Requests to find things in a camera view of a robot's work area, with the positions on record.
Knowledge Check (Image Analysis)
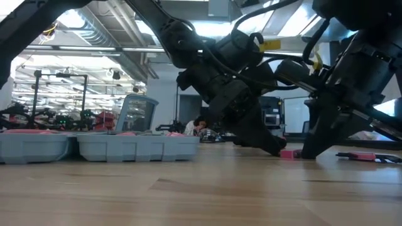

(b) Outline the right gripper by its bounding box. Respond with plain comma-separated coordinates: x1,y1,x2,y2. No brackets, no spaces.
274,59,402,159

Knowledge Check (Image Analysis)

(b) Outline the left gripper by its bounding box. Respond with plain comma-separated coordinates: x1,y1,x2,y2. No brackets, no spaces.
207,87,284,157

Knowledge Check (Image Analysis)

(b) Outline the black work glove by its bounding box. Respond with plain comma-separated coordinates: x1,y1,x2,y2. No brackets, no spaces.
234,134,288,149

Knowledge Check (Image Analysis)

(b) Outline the small pink tool piece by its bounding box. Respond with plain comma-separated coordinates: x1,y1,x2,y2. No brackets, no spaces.
280,149,303,159

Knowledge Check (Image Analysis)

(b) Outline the small pink black-tipped tool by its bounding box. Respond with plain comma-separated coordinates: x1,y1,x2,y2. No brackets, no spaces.
335,151,402,164

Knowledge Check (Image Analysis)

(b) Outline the grey plastic tool case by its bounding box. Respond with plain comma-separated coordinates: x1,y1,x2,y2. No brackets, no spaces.
0,130,200,165

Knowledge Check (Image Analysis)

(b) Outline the pink tool handle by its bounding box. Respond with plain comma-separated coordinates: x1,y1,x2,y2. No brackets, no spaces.
3,129,63,136

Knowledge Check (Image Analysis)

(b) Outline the red tool cabinet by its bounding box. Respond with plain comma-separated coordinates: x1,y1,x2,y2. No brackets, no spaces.
94,111,116,132

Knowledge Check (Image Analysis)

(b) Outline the silver oven appliance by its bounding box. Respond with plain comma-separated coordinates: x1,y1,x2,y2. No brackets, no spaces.
264,113,280,126

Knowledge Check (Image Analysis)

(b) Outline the black equipment cabinet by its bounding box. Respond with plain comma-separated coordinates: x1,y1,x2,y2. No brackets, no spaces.
260,95,283,129

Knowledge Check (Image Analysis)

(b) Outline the clear plastic bag pile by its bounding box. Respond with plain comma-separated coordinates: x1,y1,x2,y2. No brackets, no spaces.
348,130,386,142

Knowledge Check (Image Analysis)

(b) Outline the whiteboard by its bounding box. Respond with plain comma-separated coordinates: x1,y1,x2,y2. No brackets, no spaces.
282,95,310,134

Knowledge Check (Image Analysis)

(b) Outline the person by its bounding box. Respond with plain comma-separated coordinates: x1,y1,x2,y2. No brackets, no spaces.
183,116,208,137

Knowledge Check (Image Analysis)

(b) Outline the long tube ceiling light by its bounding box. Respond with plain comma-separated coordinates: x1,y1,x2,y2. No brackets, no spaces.
24,45,167,53

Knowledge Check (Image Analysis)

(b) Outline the black round ceiling fixture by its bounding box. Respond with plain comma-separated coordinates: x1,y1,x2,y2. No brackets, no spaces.
40,21,60,42

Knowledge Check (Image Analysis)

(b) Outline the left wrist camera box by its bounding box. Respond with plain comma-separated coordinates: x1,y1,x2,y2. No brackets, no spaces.
216,30,265,72

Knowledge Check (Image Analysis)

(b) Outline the white-frame mesh office chair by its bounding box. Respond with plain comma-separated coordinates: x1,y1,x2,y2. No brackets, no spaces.
115,94,160,132

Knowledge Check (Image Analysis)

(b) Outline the black rig frame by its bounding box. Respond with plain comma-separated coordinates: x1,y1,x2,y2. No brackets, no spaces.
31,69,89,126

